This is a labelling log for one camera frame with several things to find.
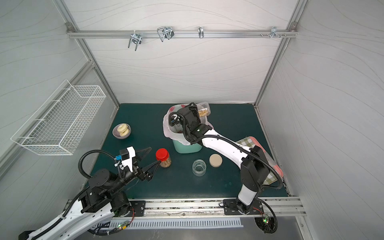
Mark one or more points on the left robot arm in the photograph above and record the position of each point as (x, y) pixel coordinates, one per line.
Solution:
(104, 187)

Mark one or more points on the beige lid glass peanut jar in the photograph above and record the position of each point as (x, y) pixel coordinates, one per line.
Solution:
(199, 168)

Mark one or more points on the pink tray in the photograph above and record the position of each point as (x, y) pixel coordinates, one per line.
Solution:
(270, 162)

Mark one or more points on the white vent strip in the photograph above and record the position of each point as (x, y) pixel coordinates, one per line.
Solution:
(196, 223)

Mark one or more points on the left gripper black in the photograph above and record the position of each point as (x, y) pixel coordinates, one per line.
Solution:
(140, 171)

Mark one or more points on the metal bracket clamp right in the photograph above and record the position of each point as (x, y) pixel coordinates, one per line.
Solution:
(274, 33)

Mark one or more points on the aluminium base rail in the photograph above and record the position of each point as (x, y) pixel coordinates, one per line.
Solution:
(192, 208)

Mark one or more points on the grey bowl with buns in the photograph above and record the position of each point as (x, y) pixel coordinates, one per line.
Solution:
(122, 131)

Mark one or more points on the metal hook clamp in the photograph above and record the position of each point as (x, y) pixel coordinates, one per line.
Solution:
(165, 33)

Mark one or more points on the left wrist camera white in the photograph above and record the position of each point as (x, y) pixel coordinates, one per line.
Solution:
(125, 159)

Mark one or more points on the green checkered cloth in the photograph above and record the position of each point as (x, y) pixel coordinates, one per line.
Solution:
(244, 142)

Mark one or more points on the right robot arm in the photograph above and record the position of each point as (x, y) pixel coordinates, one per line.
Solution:
(254, 163)

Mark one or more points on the red lid peanut jar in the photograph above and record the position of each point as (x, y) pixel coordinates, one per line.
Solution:
(163, 156)
(203, 109)

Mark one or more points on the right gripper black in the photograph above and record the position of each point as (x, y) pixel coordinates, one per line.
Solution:
(190, 115)

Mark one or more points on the white wire basket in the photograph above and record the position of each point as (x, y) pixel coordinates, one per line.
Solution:
(59, 124)

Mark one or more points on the small metal ring clamp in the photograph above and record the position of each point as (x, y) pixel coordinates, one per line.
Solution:
(201, 32)

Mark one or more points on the metal u-bolt clamp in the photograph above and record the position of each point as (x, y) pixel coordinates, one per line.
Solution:
(135, 40)

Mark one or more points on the aluminium crossbar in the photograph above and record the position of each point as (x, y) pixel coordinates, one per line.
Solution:
(179, 34)

